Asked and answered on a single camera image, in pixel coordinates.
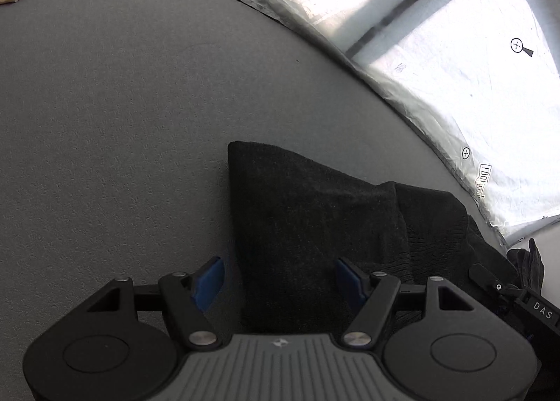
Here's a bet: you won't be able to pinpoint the black knit sweater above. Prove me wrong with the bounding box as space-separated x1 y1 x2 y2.
228 141 519 335

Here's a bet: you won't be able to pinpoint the folded black shorts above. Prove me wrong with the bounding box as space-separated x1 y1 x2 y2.
507 238 545 295

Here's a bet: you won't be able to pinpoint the white printed curtain sheet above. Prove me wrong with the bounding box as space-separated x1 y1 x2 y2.
17 0 560 248

